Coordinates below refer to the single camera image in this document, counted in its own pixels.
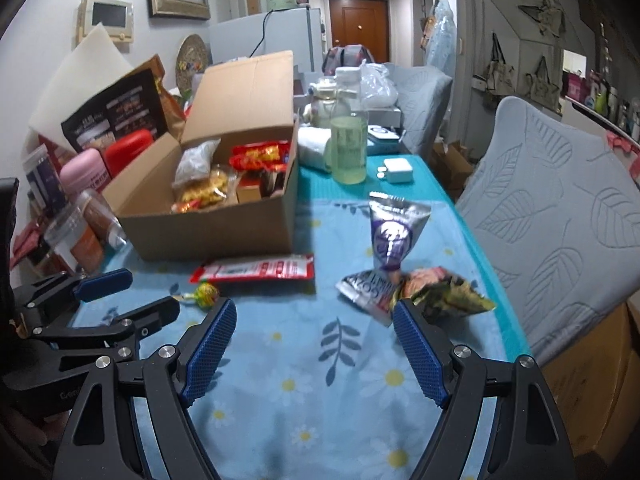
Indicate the brown snack bag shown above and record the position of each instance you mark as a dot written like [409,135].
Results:
[167,100]

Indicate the gold green snack packet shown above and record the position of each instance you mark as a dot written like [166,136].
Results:
[450,295]

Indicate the hanging blue plastic bag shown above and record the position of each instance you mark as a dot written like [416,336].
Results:
[442,30]

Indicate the white foam board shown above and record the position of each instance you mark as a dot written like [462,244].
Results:
[85,70]

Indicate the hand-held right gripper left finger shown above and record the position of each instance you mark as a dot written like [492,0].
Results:
[210,355]

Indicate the grey quilted chair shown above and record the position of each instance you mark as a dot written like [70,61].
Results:
[550,200]
[422,95]

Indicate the dark jar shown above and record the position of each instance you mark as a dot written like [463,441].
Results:
[42,180]

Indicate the large red snack packet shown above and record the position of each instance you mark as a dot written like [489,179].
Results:
[260,155]

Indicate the wall intercom monitor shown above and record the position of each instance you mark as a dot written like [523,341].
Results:
[105,16]

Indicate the clear cup brown contents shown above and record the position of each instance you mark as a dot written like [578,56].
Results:
[100,215]

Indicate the red flat packet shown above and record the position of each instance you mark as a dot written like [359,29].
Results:
[25,245]

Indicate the yellow green lollipop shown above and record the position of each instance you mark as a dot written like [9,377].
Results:
[206,295]

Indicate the clear jar orange contents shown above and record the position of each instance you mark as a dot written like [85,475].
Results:
[75,245]

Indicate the hanging canvas bag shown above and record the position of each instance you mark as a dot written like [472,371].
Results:
[497,67]
[542,87]

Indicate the small gold box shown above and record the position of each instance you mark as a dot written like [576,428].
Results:
[248,194]

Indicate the brown cardboard box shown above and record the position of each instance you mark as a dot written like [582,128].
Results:
[215,235]

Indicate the white refrigerator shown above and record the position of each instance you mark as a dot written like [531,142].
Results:
[285,30]

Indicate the red plastic container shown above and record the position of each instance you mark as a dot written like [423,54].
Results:
[127,150]

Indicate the clear plastic bag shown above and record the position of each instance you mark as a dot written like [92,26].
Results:
[377,85]

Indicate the grey red backpack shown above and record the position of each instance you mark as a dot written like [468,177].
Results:
[350,55]

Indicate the clear bottle yellow liquid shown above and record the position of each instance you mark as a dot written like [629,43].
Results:
[347,155]

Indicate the white charger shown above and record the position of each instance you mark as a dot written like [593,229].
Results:
[397,169]

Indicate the yellow waffle packet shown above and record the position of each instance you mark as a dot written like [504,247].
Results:
[215,187]

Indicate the pink jar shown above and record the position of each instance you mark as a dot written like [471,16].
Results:
[82,172]

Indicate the small cardboard floor box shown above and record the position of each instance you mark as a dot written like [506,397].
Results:
[452,167]

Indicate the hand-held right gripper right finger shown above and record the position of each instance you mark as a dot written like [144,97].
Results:
[420,360]

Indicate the purple silver pouch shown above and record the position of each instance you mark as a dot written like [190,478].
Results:
[395,235]

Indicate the long red white packet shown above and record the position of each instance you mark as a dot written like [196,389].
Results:
[255,267]

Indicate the black snack bag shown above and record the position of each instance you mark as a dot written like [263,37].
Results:
[120,110]

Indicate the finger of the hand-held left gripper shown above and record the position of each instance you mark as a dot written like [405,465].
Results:
[100,282]
[150,312]

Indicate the white purple packet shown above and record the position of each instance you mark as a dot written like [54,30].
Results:
[367,295]

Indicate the brown wooden door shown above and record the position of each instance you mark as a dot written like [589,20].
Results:
[357,20]

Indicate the blue floral tablecloth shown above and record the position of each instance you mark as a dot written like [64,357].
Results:
[310,385]

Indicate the round woven plate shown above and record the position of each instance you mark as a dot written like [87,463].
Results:
[190,55]

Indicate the large cardboard floor box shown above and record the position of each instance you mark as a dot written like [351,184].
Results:
[595,380]

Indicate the grey white snack bag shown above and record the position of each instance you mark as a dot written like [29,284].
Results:
[192,162]

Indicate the white ceramic teapot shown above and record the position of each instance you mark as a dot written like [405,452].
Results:
[322,95]

